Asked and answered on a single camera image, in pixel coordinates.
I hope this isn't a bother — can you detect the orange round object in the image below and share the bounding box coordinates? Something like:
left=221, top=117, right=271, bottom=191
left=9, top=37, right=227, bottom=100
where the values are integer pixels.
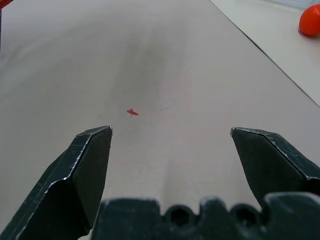
left=298, top=4, right=320, bottom=37

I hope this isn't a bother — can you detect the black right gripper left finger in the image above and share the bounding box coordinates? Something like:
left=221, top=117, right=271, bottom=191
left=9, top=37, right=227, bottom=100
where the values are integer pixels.
left=0, top=125, right=114, bottom=240

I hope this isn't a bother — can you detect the small red mark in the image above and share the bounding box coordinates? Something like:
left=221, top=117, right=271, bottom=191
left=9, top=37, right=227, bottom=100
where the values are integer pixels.
left=126, top=108, right=140, bottom=119

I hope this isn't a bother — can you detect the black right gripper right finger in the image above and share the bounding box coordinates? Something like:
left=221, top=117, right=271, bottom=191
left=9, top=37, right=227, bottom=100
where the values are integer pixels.
left=229, top=126, right=320, bottom=210

